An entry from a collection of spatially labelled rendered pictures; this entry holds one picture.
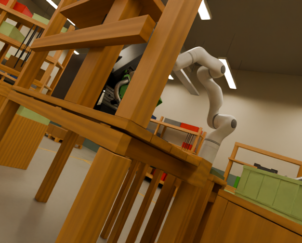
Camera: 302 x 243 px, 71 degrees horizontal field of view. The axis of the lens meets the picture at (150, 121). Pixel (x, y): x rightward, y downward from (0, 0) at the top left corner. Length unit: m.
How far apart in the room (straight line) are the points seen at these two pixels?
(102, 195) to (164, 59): 0.51
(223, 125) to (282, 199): 0.65
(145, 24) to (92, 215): 0.69
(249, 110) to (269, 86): 0.96
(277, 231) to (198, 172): 0.40
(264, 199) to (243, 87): 6.49
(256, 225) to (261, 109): 6.12
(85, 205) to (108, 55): 0.69
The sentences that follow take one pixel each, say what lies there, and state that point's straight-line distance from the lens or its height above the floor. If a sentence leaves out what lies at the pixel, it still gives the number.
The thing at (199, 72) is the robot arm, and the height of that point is 1.49.
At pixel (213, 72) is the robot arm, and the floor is 1.47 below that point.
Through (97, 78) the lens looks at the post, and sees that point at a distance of 1.06.
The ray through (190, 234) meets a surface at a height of 0.47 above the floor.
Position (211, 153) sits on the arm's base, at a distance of 1.58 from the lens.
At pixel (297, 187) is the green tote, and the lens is 1.14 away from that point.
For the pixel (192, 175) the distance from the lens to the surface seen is 1.14.
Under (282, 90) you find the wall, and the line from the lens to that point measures 7.34.
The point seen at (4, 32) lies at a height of 1.69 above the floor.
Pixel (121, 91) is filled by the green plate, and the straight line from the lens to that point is 1.44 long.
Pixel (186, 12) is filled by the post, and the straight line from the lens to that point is 0.90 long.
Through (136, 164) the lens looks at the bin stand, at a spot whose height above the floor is 0.68.
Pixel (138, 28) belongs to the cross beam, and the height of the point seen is 1.21.
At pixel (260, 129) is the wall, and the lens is 6.89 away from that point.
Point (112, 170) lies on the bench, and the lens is 0.72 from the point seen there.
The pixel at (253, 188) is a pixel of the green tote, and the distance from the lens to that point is 1.23.
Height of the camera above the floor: 0.80
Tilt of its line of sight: 9 degrees up
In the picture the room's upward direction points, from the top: 24 degrees clockwise
